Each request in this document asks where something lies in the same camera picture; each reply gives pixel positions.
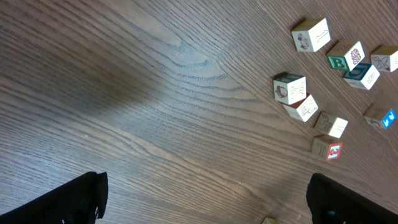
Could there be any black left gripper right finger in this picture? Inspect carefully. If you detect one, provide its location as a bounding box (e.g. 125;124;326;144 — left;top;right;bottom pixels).
306;173;397;224

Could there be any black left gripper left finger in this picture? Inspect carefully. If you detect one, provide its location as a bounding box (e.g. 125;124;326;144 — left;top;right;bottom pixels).
1;172;109;224

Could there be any red three wooden block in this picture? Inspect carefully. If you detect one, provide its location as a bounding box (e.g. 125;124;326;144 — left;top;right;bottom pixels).
311;135;343;161

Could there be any green letter wooden block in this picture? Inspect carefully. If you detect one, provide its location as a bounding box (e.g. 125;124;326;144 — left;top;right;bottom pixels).
261;216;279;224

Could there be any wooden block numeral one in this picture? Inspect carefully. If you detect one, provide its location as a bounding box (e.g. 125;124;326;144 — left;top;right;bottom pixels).
314;111;348;139

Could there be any green sided wooden block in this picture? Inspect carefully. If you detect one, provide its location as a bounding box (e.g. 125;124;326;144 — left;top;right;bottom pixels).
283;93;318;122

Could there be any blue top wooden block middle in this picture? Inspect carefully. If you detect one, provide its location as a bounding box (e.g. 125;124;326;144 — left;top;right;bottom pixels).
364;105;397;129

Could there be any X marked wooden block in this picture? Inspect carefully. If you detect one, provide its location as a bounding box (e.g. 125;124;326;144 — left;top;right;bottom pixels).
273;73;307;105

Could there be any wooden block top centre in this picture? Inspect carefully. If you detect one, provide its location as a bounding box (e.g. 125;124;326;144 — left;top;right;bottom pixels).
343;63;380;90

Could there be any green B wooden block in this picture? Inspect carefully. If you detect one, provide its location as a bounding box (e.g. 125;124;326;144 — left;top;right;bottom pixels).
326;40;365;72

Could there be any plain wooden block red side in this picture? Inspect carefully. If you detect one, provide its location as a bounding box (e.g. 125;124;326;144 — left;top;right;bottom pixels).
371;45;397;72

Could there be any blue sided wooden block left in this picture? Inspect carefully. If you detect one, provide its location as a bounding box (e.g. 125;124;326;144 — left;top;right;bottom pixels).
291;17;331;52

